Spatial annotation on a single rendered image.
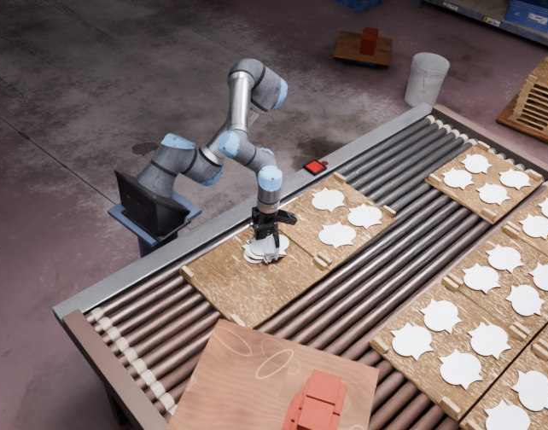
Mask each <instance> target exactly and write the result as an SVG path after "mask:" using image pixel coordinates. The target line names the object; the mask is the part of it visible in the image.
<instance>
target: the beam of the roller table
mask: <svg viewBox="0 0 548 430"><path fill-rule="evenodd" d="M431 111H432V106H430V105H428V104H427V103H426V102H423V103H421V104H419V105H418V106H416V107H414V108H412V109H411V110H409V111H407V112H405V113H402V114H401V115H400V116H398V117H396V118H394V119H392V120H390V121H388V122H387V123H386V124H384V125H381V126H379V127H378V128H376V129H374V130H373V131H370V132H369V133H367V134H365V135H363V136H361V137H360V138H358V139H356V140H354V141H353V142H350V143H349V144H347V145H346V146H344V147H342V148H339V149H337V150H336V151H335V152H333V153H331V154H329V155H327V156H325V157H323V158H322V159H321V160H319V162H322V161H327V162H328V163H329V164H328V165H327V170H326V171H323V172H322V173H320V174H318V175H317V176H316V177H314V176H313V175H312V174H311V173H310V172H308V171H306V170H305V169H302V170H300V171H298V172H296V173H295V174H293V175H291V176H289V177H287V178H285V179H283V182H282V186H281V194H280V201H279V203H280V202H282V201H283V200H286V199H288V198H289V197H290V196H292V195H294V194H296V193H298V192H299V191H301V190H303V189H304V188H306V187H308V186H309V185H311V184H313V183H315V182H316V181H318V180H320V179H321V178H323V177H325V176H327V175H329V174H330V173H331V172H333V171H336V170H337V169H339V168H341V167H342V166H344V165H346V164H347V163H349V162H351V161H352V160H355V159H357V158H358V157H359V156H361V155H363V154H365V153H367V152H368V151H370V150H372V149H373V148H375V147H377V146H379V145H380V144H382V143H384V142H386V141H387V140H389V139H390V138H392V137H394V136H396V135H398V134H400V132H402V131H405V130H406V129H408V128H410V127H411V126H413V125H415V124H416V123H418V122H420V121H422V120H423V119H424V118H426V117H428V116H429V115H430V114H431ZM257 197H258V194H257V195H255V196H253V197H251V198H249V199H247V200H245V201H244V202H242V203H240V204H239V205H237V206H234V207H232V208H231V209H230V210H228V211H226V212H224V213H222V214H220V215H218V216H217V217H215V218H213V219H211V220H209V221H207V222H206V223H204V224H202V225H200V226H199V227H197V228H195V229H193V230H191V231H190V232H188V233H186V234H184V235H182V236H180V237H179V238H177V239H175V240H174V241H171V242H169V243H167V244H166V245H165V246H163V247H160V248H159V249H157V250H155V251H153V252H152V253H150V254H148V255H146V256H144V257H142V258H141V259H139V260H137V261H135V262H134V263H132V264H129V265H127V266H126V267H125V268H123V269H121V270H118V271H117V272H115V273H113V274H112V275H110V276H108V277H106V278H104V279H102V280H101V281H99V282H97V283H95V284H93V285H92V286H90V287H88V288H86V289H85V290H83V291H81V292H79V293H77V294H75V295H74V296H72V297H70V298H69V299H66V300H64V301H62V302H61V303H60V304H58V305H55V306H53V307H52V310H53V312H54V315H55V318H56V320H57V321H58V322H59V324H60V325H61V326H62V327H63V329H64V330H65V331H66V329H65V326H64V323H63V321H62V318H63V317H64V316H66V315H68V314H69V313H71V312H73V311H75V310H77V309H80V311H81V312H82V313H83V314H84V316H85V315H87V314H89V313H90V312H91V311H92V310H94V309H96V308H97V307H101V306H102V305H105V304H107V302H109V301H111V300H112V299H115V298H117V297H118V296H120V295H121V294H123V293H125V292H127V291H128V290H130V289H132V288H134V287H135V286H137V285H138V284H140V283H142V282H144V281H146V280H148V279H149V278H150V277H152V276H154V275H156V274H158V273H160V272H161V271H163V270H165V269H166V268H168V267H170V266H171V265H173V264H176V263H177V262H178V261H180V260H181V259H184V258H186V257H187V256H189V255H191V254H192V253H194V252H196V251H197V250H199V249H201V248H203V247H204V246H206V245H208V244H209V243H211V242H213V241H215V240H217V239H218V238H219V237H221V236H223V235H225V234H227V233H229V232H230V231H232V230H234V229H235V228H237V227H239V226H240V225H242V224H245V223H246V222H247V221H249V217H250V216H252V207H255V206H257ZM66 332H67V331H66Z"/></svg>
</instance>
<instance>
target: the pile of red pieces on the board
mask: <svg viewBox="0 0 548 430"><path fill-rule="evenodd" d="M346 391H347V385H346V384H343V383H341V377H339V376H336V375H331V374H328V373H325V372H323V371H319V370H316V369H314V370H313V371H312V377H311V378H309V377H308V378H307V381H306V385H305V386H303V385H302V387H301V389H300V393H296V394H295V396H294V401H293V400H290V404H289V408H288V411H287V414H286V417H285V420H284V423H283V428H282V430H337V427H338V423H339V420H340V415H341V409H342V405H343V402H344V398H345V395H346Z"/></svg>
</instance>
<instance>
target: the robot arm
mask: <svg viewBox="0 0 548 430"><path fill-rule="evenodd" d="M227 83H228V86H229V87H230V95H229V106H228V118H227V120H226V121H225V122H224V124H223V125H222V126H221V128H220V129H219V130H218V131H217V133H216V134H215V135H214V136H213V138H212V139H211V140H210V142H209V143H208V144H207V145H201V146H200V147H199V149H196V148H195V144H194V143H192V142H190V141H188V140H186V139H184V138H182V137H179V136H177V135H174V134H167V135H166V137H165V138H164V140H163V141H162V142H161V144H160V146H159V147H158V149H157V151H156V153H155V154H154V157H153V158H152V160H151V161H150V162H149V164H148V165H147V166H146V167H145V168H144V169H143V170H142V171H141V172H140V173H138V174H137V176H136V178H135V179H136V180H137V181H138V182H139V183H140V184H141V185H142V186H144V187H146V188H147V189H149V190H151V191H153V192H155V193H156V194H158V195H161V196H163V197H166V198H169V197H170V196H171V194H172V188H173V184H174V181H175V178H176V177H177V175H178V174H179V173H181V174H183V175H185V176H186V177H188V178H190V179H192V180H194V181H195V182H196V183H199V184H201V185H204V186H210V185H212V184H214V183H216V182H217V181H218V180H219V179H220V177H221V174H222V173H223V171H224V167H223V164H224V157H225V156H227V157H229V158H232V159H233V160H235V161H236V162H238V163H240V164H241V165H243V166H245V167H247V168H248V169H249V170H251V171H253V172H255V175H256V179H257V183H258V197H257V206H255V207H252V216H250V217H249V227H251V229H254V236H255V238H256V241H257V240H262V239H265V238H266V237H267V236H269V235H271V234H272V236H270V237H268V239H267V245H266V246H265V247H264V248H263V253H274V256H275V260H277V258H278V255H279V249H280V238H279V234H278V225H277V222H280V223H284V224H290V225H295V224H296V223H297V221H298V220H297V218H296V216H295V215H294V213H293V212H287V211H284V210H281V209H278V208H279V201H280V194H281V186H282V182H283V179H282V172H281V171H280V170H279V169H278V168H277V164H276V159H275V157H274V155H273V153H272V151H270V149H268V148H256V147H255V146H254V145H253V144H251V143H250V142H248V138H249V127H250V126H251V124H252V123H253V122H254V121H255V120H256V119H257V118H258V117H259V115H260V114H261V113H267V112H268V110H269V109H277V108H279V107H280V106H281V105H282V104H283V101H284V100H285V97H286V95H287V91H288V86H287V84H286V82H285V81H284V80H283V79H281V77H280V76H279V75H276V74H275V73H274V72H273V71H272V70H270V69H269V68H268V67H266V66H265V65H263V64H262V63H261V62H260V61H257V60H255V59H251V58H246V59H242V60H239V61H238V62H236V63H235V64H234V65H233V66H232V68H231V69H230V71H229V74H228V81H227ZM250 221H252V224H250Z"/></svg>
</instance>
